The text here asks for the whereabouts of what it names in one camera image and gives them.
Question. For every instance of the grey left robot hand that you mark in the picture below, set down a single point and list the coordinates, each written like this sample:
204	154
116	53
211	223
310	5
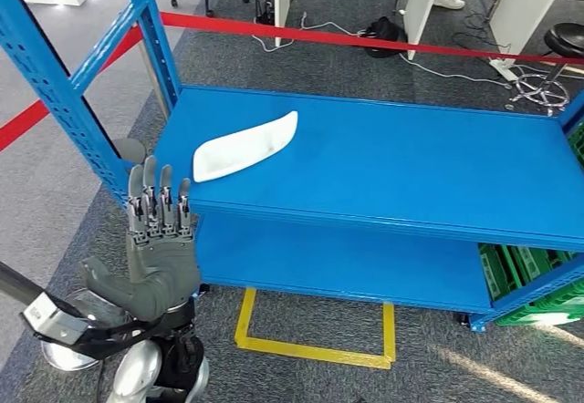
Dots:
159	273

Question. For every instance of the white curved plastic part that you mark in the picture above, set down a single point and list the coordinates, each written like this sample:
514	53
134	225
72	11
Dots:
242	149

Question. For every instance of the blue metal shelf rack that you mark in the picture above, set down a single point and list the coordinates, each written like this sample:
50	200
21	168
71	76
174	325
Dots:
387	165

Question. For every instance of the black barrier stanchion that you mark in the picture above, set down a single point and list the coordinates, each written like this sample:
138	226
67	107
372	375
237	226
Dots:
132	149

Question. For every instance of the chrome base barrier stanchion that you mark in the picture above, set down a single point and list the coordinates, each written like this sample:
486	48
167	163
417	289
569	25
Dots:
63	361

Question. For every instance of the red barrier belt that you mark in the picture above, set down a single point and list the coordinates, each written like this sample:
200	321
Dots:
319	36
18	125

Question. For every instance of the black router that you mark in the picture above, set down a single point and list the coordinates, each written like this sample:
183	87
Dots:
264	16

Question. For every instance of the white desk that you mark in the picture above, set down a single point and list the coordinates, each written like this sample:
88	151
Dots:
524	7
282	1

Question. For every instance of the black bag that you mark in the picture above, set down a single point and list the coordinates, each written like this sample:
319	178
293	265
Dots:
385	35

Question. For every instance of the white power strip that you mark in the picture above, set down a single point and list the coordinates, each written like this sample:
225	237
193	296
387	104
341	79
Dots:
504	69

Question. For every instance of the green plastic crate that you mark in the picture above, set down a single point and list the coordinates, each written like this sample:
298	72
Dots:
547	313
579	146

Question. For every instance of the black stool chrome base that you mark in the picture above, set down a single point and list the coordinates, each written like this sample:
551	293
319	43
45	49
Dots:
566	38

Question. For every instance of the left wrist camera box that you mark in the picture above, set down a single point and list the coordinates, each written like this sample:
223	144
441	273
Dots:
50	319

